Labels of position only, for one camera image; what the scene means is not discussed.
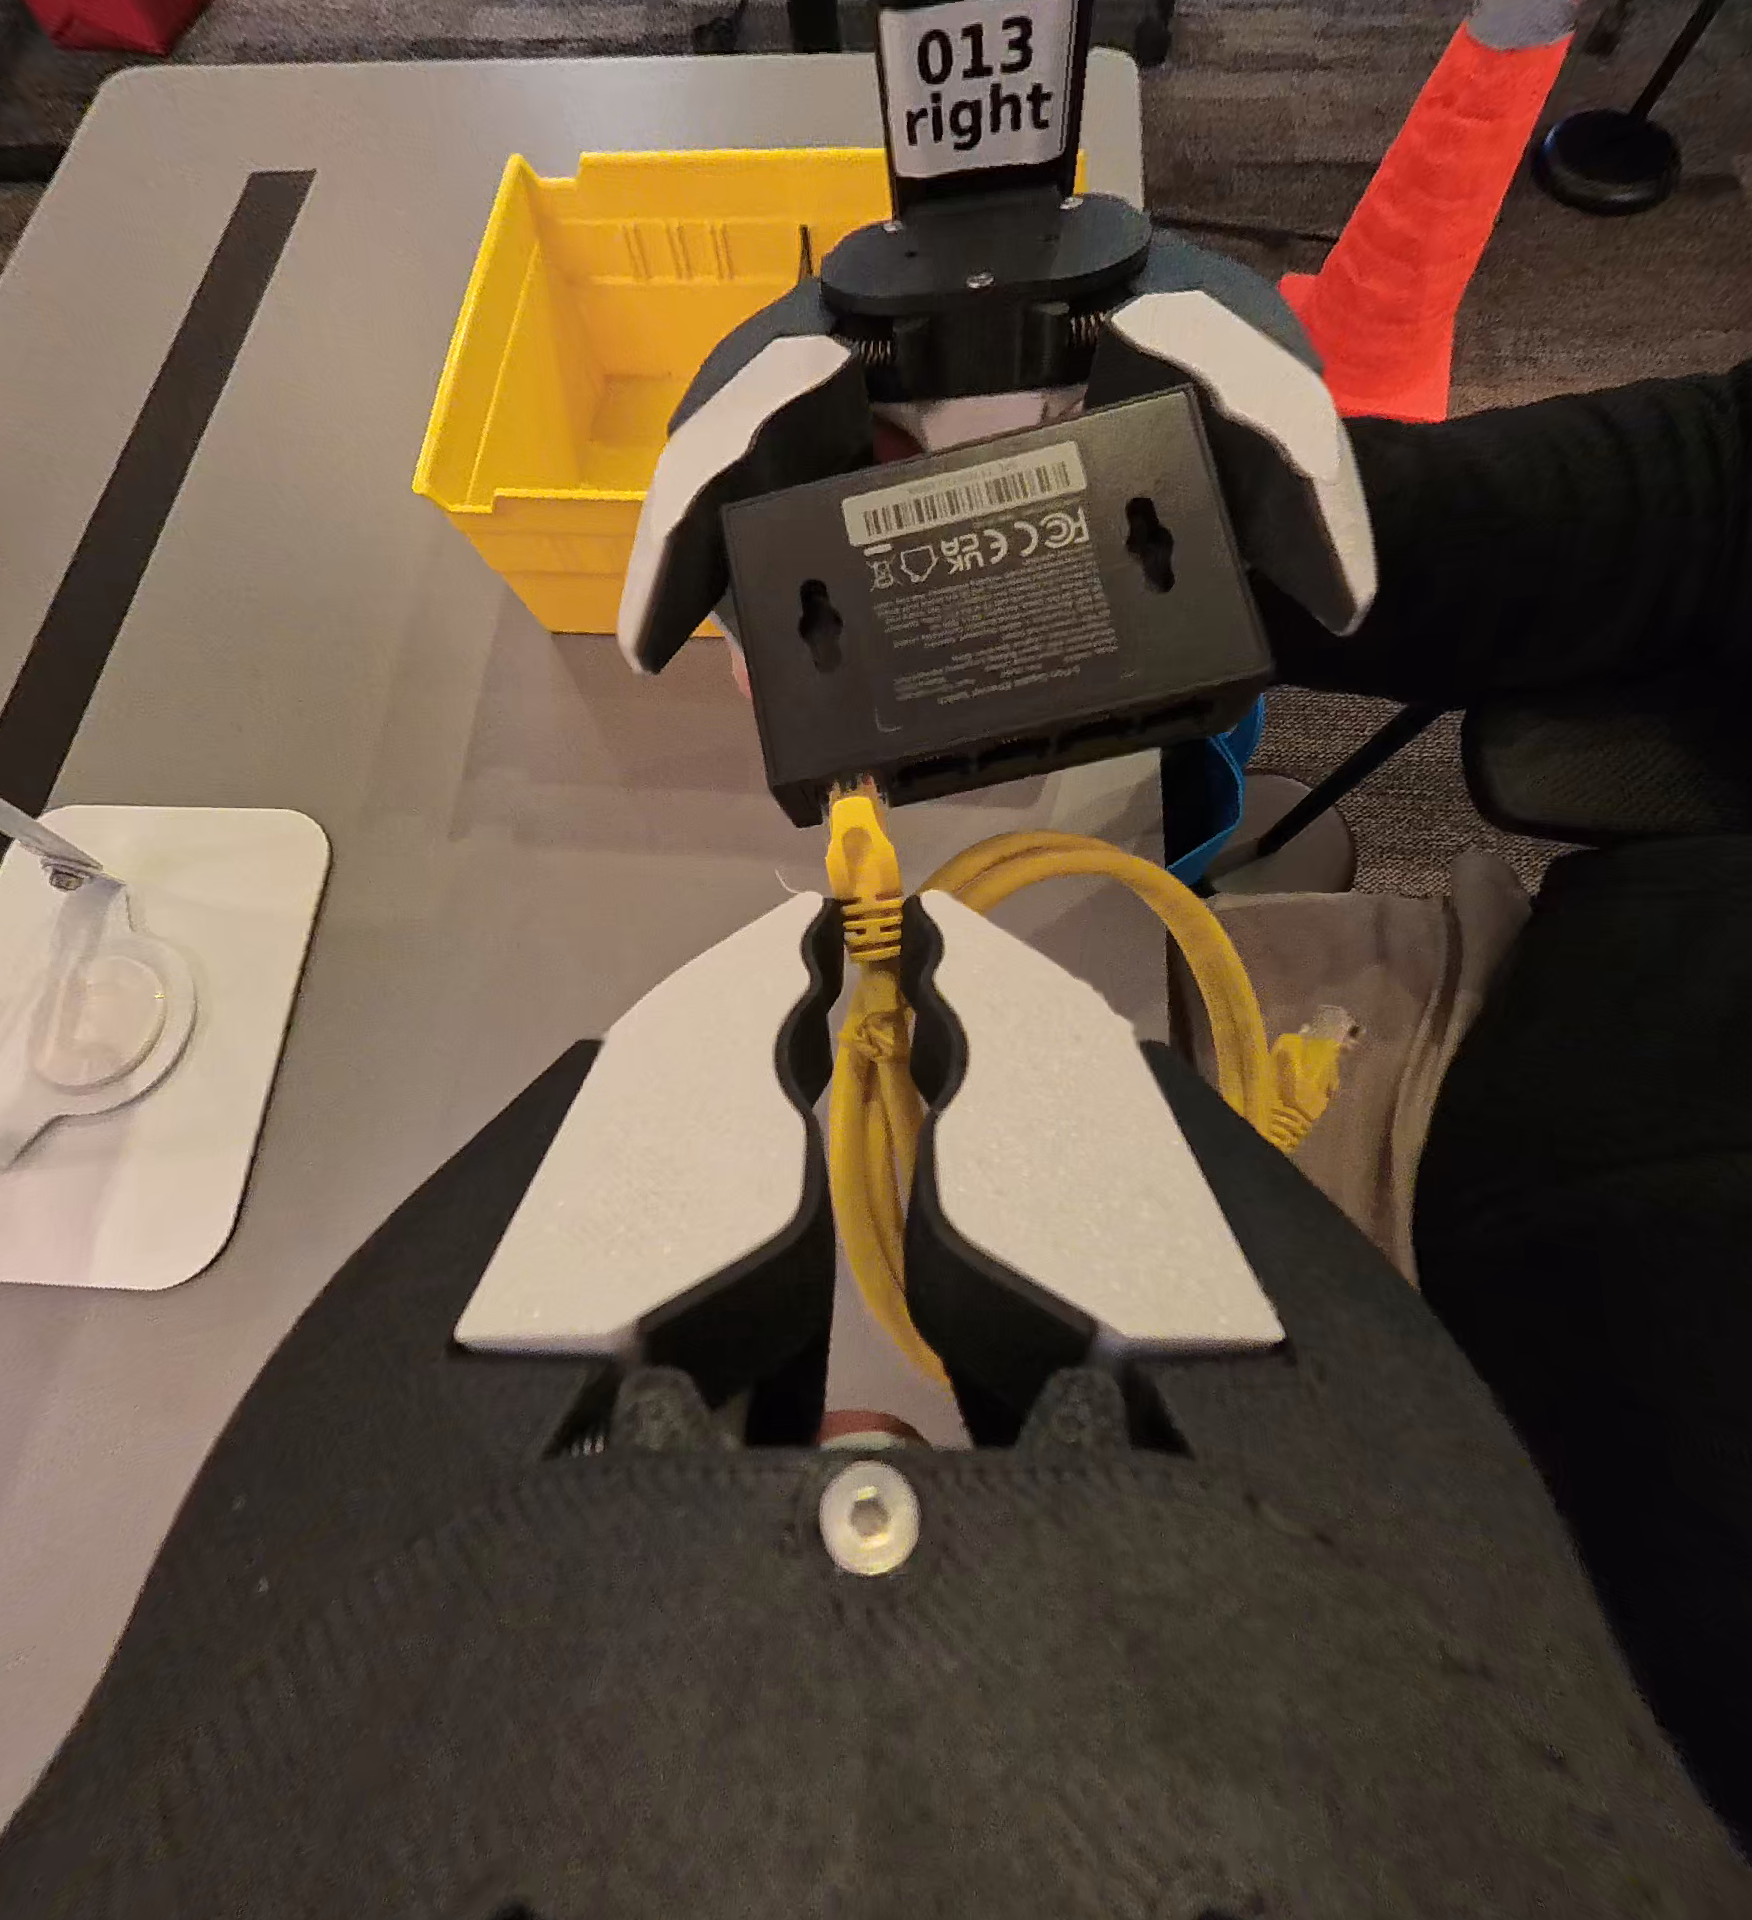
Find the orange traffic cone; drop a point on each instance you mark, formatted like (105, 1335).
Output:
(1415, 225)

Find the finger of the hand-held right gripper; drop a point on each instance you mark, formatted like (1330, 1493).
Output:
(1295, 466)
(691, 479)

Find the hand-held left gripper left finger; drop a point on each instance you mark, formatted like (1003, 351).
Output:
(620, 1183)

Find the black tape strip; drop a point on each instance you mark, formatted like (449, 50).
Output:
(169, 422)

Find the clear acrylic stand bracket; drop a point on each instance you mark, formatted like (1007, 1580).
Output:
(96, 1023)

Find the blue plastic bin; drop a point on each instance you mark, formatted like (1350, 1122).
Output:
(1213, 781)

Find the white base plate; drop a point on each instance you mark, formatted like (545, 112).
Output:
(255, 930)

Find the black mesh office chair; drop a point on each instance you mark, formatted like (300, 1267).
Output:
(1642, 776)

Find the black ethernet switch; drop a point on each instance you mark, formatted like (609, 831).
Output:
(994, 615)

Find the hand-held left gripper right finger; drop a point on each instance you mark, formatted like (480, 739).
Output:
(1099, 1183)

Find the person's beige trousers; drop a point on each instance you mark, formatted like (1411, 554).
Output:
(1356, 946)

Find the black round stand base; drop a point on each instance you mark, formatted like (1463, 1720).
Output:
(1604, 159)

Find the person's black jacket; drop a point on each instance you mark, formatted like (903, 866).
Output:
(1642, 1274)

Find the person's right forearm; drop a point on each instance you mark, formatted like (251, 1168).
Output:
(1565, 542)

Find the red object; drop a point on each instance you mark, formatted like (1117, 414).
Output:
(112, 17)

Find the yellow plastic bin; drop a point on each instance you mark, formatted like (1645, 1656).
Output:
(575, 374)

